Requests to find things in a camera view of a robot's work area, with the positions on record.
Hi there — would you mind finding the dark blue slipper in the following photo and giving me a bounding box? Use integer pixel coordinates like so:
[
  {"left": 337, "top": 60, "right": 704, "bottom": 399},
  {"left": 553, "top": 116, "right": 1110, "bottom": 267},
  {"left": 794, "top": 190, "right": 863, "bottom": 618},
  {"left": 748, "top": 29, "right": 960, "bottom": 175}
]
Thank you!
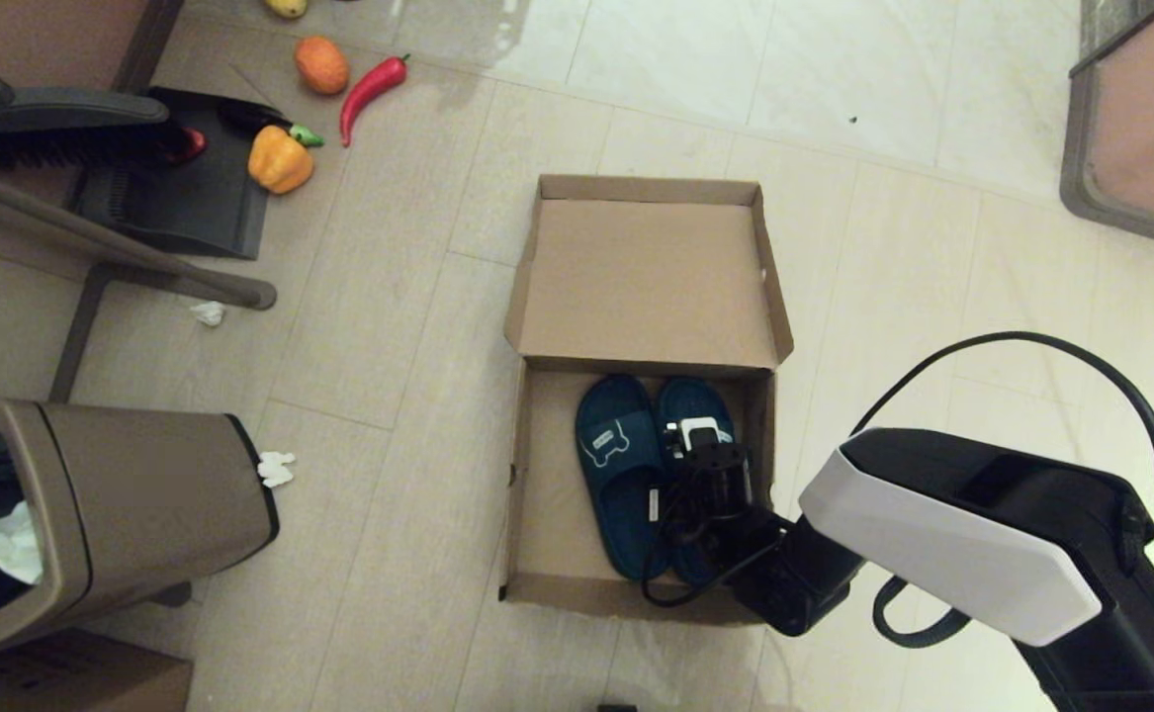
[
  {"left": 575, "top": 374, "right": 671, "bottom": 582},
  {"left": 658, "top": 377, "right": 748, "bottom": 586}
]

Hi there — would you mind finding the brown cardboard shoe box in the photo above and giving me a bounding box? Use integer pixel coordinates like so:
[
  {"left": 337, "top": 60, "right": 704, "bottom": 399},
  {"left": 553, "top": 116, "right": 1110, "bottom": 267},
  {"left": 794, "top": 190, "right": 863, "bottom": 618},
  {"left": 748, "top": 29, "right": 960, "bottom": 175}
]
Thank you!
[{"left": 499, "top": 175, "right": 795, "bottom": 626}]

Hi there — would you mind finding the red chili pepper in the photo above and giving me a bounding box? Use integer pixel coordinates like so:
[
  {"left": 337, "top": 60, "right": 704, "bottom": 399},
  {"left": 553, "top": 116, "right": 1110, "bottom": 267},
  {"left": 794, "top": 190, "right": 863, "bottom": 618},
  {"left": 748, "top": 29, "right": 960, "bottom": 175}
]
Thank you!
[{"left": 340, "top": 56, "right": 410, "bottom": 149}]

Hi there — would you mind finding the yellow bell pepper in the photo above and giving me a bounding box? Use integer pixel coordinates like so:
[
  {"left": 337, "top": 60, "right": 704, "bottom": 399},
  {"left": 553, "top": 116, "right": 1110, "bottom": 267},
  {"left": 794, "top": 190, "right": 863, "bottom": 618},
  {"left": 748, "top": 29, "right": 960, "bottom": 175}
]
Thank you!
[{"left": 248, "top": 126, "right": 325, "bottom": 197}]

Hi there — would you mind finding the orange fruit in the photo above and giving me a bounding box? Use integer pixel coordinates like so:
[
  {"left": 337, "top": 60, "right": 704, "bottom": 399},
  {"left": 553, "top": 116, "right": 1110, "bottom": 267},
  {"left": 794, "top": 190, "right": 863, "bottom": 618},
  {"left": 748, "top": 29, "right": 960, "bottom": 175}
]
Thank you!
[{"left": 296, "top": 38, "right": 351, "bottom": 98}]

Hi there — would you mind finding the brown plastic trash bin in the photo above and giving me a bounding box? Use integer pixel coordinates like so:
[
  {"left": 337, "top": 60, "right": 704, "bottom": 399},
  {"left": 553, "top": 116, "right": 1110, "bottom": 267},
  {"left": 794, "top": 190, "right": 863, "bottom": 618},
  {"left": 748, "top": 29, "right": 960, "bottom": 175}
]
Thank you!
[{"left": 0, "top": 400, "right": 282, "bottom": 666}]

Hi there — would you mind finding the black dustpan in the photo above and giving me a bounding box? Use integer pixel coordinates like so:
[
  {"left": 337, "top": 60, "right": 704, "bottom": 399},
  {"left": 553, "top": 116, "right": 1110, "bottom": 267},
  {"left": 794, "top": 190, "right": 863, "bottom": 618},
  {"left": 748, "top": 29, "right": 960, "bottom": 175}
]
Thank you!
[{"left": 72, "top": 88, "right": 291, "bottom": 262}]

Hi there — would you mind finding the dark eggplant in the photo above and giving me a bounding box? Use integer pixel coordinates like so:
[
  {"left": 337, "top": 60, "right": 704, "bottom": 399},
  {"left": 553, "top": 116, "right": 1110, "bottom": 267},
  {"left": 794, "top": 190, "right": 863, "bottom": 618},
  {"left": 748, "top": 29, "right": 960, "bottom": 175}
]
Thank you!
[{"left": 218, "top": 102, "right": 293, "bottom": 139}]

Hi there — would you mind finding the brown cardboard carton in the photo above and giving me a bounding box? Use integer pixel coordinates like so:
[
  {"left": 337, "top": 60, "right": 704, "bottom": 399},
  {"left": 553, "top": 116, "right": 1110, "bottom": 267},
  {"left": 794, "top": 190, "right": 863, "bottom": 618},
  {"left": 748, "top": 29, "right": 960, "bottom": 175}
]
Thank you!
[{"left": 0, "top": 629, "right": 195, "bottom": 712}]

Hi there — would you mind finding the black broom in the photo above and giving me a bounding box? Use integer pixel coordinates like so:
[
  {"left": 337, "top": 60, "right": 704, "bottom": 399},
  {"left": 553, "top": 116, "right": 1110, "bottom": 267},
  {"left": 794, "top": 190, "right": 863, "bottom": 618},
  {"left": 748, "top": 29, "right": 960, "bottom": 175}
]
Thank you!
[{"left": 0, "top": 46, "right": 192, "bottom": 174}]

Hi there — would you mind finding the brown cabinet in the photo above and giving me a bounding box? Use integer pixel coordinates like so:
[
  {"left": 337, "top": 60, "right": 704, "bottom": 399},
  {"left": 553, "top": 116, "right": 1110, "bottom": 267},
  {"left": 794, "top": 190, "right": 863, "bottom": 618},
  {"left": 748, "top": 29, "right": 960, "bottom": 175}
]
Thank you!
[{"left": 0, "top": 0, "right": 187, "bottom": 110}]

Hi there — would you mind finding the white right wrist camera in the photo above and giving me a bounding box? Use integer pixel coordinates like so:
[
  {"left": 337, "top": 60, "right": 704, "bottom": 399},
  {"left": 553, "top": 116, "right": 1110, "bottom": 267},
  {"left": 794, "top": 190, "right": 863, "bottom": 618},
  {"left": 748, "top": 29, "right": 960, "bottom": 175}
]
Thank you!
[{"left": 668, "top": 418, "right": 728, "bottom": 458}]

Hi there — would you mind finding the black tagged right camera cable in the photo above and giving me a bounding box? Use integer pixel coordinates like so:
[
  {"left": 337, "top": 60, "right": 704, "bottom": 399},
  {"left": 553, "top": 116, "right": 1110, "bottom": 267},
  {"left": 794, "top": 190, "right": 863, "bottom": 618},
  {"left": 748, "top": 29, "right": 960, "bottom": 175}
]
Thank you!
[{"left": 641, "top": 483, "right": 785, "bottom": 607}]

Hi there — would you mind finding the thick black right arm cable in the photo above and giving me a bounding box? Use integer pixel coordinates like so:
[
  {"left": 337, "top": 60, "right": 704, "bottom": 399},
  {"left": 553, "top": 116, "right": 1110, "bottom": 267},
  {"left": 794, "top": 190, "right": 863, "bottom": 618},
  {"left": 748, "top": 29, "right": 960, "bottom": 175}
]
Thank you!
[{"left": 845, "top": 331, "right": 1154, "bottom": 650}]

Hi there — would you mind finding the brown metal furniture frame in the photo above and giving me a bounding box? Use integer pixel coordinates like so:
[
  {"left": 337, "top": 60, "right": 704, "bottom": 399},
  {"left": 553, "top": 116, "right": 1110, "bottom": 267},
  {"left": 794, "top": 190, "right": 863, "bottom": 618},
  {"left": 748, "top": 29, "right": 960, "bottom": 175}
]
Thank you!
[{"left": 0, "top": 158, "right": 279, "bottom": 404}]

